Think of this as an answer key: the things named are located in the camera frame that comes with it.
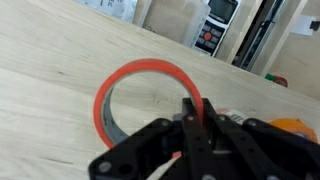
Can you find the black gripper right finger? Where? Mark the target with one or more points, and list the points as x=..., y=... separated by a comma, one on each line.
x=218, y=128

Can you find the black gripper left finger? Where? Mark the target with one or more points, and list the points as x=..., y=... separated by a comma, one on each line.
x=194, y=135

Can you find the thin orange tape roll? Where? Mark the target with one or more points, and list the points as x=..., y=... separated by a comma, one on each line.
x=107, y=129

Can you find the orange blue tape roll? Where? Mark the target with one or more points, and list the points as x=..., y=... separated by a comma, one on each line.
x=295, y=126

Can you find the small red tape roll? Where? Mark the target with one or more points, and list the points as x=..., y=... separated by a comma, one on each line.
x=277, y=79

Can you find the clear plastic box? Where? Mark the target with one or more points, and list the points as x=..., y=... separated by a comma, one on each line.
x=177, y=20

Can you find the white handheld meter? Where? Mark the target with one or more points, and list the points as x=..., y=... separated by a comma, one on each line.
x=221, y=15

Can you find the white label strip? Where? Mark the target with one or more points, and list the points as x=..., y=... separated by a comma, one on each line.
x=306, y=25

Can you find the silver foil bag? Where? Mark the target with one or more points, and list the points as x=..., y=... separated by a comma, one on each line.
x=121, y=9

